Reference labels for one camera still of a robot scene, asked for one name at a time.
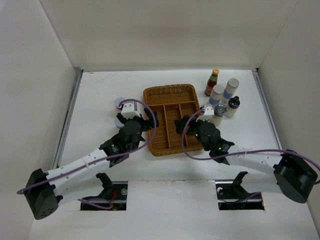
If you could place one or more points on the clear top white grinder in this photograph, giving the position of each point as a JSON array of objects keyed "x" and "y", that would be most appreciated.
[{"x": 219, "y": 111}]

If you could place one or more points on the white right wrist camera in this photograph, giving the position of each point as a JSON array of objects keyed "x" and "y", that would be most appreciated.
[{"x": 207, "y": 110}]

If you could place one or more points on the black top white shaker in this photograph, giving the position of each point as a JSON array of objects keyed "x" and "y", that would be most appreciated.
[{"x": 232, "y": 107}]

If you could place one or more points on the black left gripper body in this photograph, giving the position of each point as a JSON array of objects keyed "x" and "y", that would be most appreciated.
[{"x": 144, "y": 127}]

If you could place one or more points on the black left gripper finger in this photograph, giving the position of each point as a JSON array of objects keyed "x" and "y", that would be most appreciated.
[
  {"x": 121, "y": 118},
  {"x": 152, "y": 120}
]

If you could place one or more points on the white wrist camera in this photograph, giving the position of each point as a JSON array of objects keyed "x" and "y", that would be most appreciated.
[
  {"x": 207, "y": 110},
  {"x": 130, "y": 110}
]

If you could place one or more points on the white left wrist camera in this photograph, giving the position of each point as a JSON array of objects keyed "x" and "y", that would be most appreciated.
[{"x": 130, "y": 110}]

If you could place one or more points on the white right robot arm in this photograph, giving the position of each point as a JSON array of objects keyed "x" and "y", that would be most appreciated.
[{"x": 279, "y": 171}]

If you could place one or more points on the white lid sauce jar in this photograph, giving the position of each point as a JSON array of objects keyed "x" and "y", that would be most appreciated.
[
  {"x": 118, "y": 102},
  {"x": 118, "y": 124}
]

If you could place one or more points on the red sauce bottle yellow cap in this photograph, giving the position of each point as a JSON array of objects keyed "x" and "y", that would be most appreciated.
[{"x": 212, "y": 81}]

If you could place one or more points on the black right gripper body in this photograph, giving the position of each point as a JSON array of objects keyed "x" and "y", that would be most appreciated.
[{"x": 196, "y": 128}]

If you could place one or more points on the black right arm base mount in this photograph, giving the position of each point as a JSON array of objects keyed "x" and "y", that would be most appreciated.
[{"x": 231, "y": 196}]

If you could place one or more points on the brown wicker divided basket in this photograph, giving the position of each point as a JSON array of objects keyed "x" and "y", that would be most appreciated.
[{"x": 171, "y": 103}]

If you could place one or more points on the blue label spice jar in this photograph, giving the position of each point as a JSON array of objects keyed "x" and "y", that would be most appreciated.
[
  {"x": 230, "y": 89},
  {"x": 216, "y": 94}
]

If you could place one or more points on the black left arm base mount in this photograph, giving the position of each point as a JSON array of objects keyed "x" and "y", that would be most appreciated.
[{"x": 113, "y": 196}]

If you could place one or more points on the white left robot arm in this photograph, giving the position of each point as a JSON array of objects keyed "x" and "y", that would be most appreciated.
[{"x": 86, "y": 177}]

